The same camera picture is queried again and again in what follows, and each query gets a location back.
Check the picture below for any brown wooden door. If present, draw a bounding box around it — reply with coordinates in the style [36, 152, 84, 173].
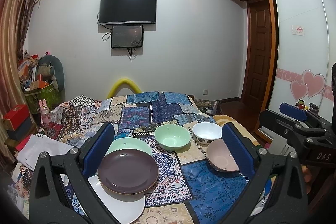
[242, 0, 272, 110]

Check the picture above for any dark purple plate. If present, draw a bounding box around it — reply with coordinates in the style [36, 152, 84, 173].
[97, 149, 159, 195]

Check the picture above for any white patterned bowl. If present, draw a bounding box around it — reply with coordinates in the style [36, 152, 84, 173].
[192, 122, 222, 145]

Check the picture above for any pink toy rabbit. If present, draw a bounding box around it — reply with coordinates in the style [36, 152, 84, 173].
[39, 99, 50, 128]

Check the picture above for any person's right hand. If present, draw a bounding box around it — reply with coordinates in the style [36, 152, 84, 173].
[301, 165, 314, 184]

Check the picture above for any striped brown curtain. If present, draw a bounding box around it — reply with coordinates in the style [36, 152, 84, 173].
[0, 0, 44, 146]

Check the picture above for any wooden wardrobe with hearts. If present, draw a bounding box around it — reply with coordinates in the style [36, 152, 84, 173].
[215, 0, 336, 140]

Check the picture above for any grey neck pillow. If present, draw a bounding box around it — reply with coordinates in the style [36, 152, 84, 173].
[37, 55, 65, 92]

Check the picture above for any mint green bowl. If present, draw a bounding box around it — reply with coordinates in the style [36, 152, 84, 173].
[154, 124, 191, 151]

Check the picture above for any red box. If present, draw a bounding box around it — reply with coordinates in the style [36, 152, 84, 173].
[2, 105, 29, 131]

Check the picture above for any wall mounted television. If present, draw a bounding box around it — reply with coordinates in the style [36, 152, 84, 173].
[98, 0, 157, 25]

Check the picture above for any patchwork patterned cloth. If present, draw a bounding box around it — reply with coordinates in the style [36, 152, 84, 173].
[45, 92, 249, 223]

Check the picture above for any wall power socket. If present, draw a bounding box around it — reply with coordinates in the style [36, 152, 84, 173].
[203, 89, 209, 96]

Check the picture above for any mint green plate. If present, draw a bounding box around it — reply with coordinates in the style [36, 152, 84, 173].
[104, 137, 153, 162]

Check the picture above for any yellow foam tube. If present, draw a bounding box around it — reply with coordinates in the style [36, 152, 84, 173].
[106, 78, 142, 99]

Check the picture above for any green gift bag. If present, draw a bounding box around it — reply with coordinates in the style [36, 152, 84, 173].
[24, 84, 62, 114]

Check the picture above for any small wall monitor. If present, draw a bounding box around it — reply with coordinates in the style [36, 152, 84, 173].
[111, 25, 143, 49]

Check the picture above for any white plate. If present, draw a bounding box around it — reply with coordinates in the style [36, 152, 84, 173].
[88, 175, 145, 223]

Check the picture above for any white paper sheet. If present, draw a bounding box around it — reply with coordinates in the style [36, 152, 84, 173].
[17, 135, 72, 170]

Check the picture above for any pink bowl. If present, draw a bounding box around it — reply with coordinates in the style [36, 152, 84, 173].
[207, 139, 239, 172]

